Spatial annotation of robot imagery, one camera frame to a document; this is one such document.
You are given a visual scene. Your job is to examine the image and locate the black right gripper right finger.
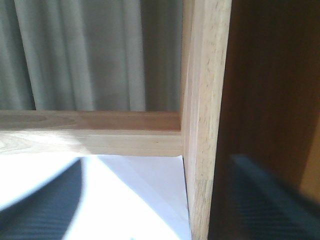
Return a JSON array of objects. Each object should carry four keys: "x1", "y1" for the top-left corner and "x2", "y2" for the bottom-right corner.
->
[{"x1": 209, "y1": 154, "x2": 320, "y2": 240}]

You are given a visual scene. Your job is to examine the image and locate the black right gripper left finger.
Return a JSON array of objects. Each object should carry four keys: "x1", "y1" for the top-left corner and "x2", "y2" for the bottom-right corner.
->
[{"x1": 0, "y1": 159, "x2": 83, "y2": 240}]

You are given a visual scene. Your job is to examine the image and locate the wooden shelf unit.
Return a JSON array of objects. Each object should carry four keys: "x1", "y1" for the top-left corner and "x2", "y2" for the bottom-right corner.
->
[{"x1": 0, "y1": 0, "x2": 320, "y2": 240}]

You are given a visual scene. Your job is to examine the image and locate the grey curtain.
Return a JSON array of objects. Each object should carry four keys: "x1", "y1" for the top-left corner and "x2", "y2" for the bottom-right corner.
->
[{"x1": 0, "y1": 0, "x2": 183, "y2": 111}]

